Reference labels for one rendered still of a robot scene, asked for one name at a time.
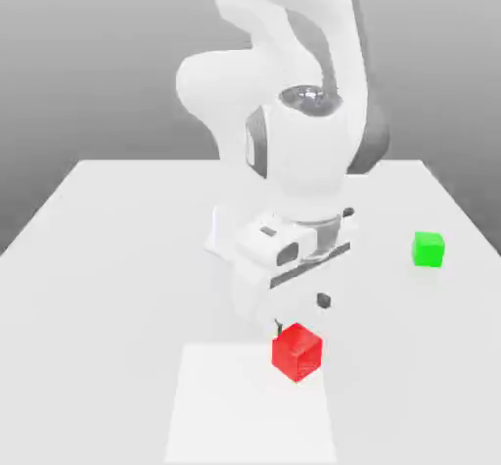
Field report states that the small red cube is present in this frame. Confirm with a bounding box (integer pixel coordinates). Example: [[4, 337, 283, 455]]
[[271, 322, 324, 384]]

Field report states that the small green cube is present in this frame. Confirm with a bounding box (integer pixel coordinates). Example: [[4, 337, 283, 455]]
[[411, 231, 446, 269]]

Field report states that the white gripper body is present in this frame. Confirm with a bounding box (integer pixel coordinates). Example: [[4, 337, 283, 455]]
[[229, 241, 355, 330]]

